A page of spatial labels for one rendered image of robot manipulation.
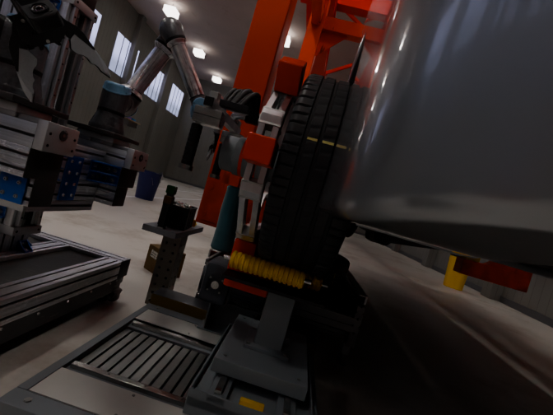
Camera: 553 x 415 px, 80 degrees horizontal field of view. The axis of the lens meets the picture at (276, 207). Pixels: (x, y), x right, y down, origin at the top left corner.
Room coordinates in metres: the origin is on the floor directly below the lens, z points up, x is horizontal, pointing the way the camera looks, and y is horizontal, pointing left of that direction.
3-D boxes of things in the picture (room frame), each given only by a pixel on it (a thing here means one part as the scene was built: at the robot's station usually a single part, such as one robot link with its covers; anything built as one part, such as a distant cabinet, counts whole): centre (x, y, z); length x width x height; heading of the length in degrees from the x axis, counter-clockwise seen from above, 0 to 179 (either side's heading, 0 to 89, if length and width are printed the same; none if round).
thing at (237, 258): (1.06, -0.03, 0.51); 0.29 x 0.06 x 0.06; 86
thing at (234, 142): (1.19, 0.13, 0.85); 0.21 x 0.14 x 0.14; 86
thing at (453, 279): (6.46, -3.79, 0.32); 0.42 x 0.40 x 0.64; 87
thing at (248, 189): (1.18, 0.06, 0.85); 0.54 x 0.07 x 0.54; 176
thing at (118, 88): (1.53, 0.86, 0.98); 0.13 x 0.12 x 0.14; 12
